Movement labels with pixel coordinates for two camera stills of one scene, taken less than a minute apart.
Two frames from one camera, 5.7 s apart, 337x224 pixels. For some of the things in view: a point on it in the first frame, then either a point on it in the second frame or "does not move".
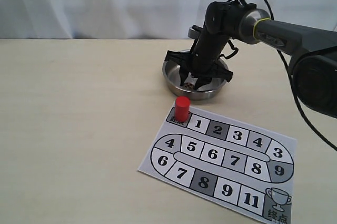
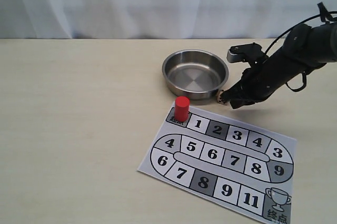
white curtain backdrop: [150, 5] does not move
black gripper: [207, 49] to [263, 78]
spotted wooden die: [188, 86] to [220, 100]
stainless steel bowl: [171, 75] does not move
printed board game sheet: [248, 169] does not move
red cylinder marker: [182, 108] does not move
